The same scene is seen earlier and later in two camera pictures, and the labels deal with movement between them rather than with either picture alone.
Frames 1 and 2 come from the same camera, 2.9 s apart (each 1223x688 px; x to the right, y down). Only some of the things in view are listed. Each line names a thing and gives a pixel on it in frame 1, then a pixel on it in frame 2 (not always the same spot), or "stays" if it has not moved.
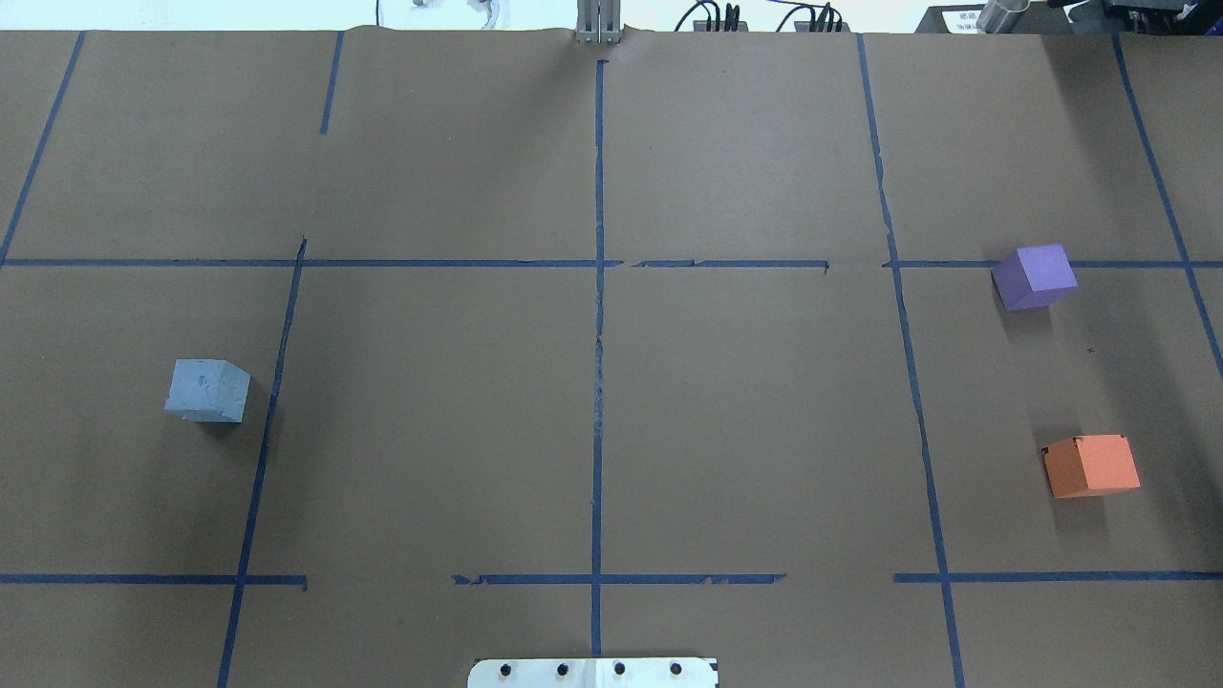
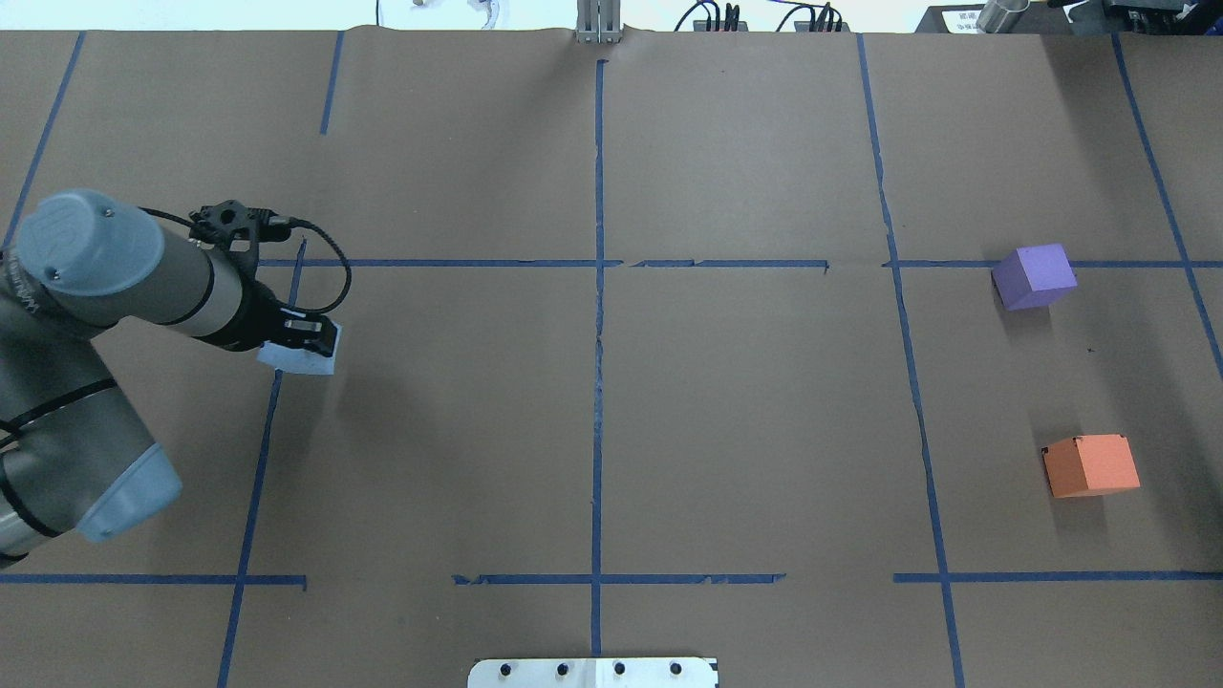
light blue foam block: x=208 y=390 → x=289 y=360
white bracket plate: x=593 y=673 stays
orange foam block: x=1090 y=466 stays
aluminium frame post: x=598 y=22 stays
